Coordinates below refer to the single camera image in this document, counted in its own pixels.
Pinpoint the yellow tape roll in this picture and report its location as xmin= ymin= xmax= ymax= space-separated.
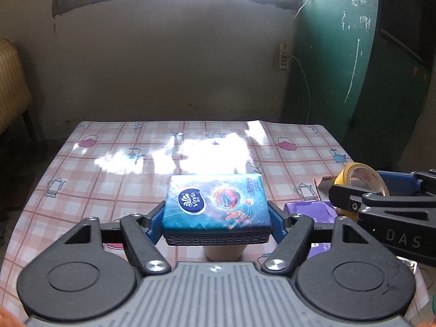
xmin=328 ymin=162 xmax=390 ymax=222

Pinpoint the blue tissue pack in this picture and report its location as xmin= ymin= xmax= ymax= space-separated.
xmin=162 ymin=174 xmax=272 ymax=246

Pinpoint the person's right hand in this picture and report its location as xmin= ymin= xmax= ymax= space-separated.
xmin=417 ymin=320 xmax=436 ymax=327

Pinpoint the person's left hand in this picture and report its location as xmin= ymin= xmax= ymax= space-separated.
xmin=0 ymin=306 xmax=25 ymax=327

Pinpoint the purple plastic package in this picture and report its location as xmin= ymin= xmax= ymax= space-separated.
xmin=284 ymin=201 xmax=338 ymax=258

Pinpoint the white cup with black lid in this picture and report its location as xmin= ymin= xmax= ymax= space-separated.
xmin=203 ymin=245 xmax=247 ymax=262

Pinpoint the pink checked teapot tablecloth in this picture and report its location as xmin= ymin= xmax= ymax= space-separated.
xmin=1 ymin=120 xmax=350 ymax=320

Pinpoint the green cabinet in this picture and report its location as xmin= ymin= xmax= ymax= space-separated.
xmin=280 ymin=0 xmax=435 ymax=170

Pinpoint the wicker chair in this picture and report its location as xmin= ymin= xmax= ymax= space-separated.
xmin=0 ymin=39 xmax=32 ymax=133

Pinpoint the white wall socket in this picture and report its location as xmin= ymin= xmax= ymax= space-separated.
xmin=278 ymin=44 xmax=290 ymax=71

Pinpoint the white cable on wall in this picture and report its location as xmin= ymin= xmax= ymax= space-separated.
xmin=287 ymin=0 xmax=316 ymax=123

